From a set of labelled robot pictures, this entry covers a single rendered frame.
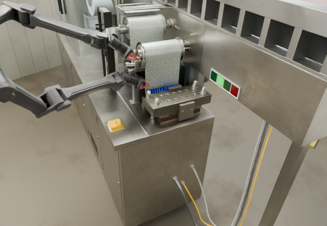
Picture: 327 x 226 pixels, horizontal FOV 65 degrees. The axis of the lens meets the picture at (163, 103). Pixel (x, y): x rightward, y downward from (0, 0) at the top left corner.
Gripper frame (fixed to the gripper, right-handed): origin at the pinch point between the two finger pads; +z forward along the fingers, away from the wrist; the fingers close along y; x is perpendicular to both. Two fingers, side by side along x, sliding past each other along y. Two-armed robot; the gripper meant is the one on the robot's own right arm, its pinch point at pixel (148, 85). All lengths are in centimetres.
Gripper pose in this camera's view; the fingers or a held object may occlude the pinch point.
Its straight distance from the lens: 160.5
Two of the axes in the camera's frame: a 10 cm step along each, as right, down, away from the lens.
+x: 4.8, -8.4, -2.7
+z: 7.5, 2.3, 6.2
